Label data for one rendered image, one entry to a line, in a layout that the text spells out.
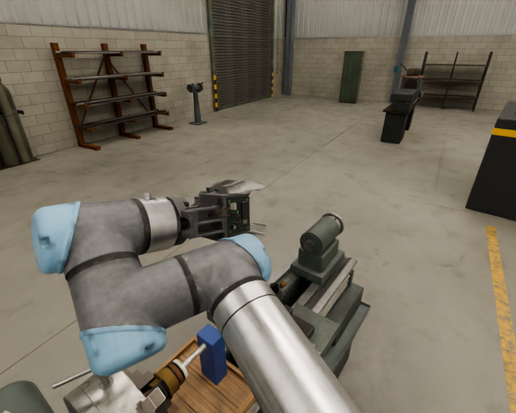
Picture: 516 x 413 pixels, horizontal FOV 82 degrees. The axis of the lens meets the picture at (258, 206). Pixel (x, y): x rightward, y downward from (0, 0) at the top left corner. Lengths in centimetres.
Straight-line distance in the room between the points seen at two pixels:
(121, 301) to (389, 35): 1432
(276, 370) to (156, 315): 13
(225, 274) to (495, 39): 1404
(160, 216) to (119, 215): 5
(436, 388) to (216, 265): 235
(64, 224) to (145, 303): 12
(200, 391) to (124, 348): 99
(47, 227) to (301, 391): 29
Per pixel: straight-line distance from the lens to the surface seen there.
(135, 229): 39
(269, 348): 31
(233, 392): 129
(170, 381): 108
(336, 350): 186
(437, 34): 1430
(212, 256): 36
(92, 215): 38
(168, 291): 34
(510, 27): 1430
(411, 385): 255
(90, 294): 35
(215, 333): 115
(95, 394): 97
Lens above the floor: 200
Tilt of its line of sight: 28 degrees down
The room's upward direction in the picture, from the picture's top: straight up
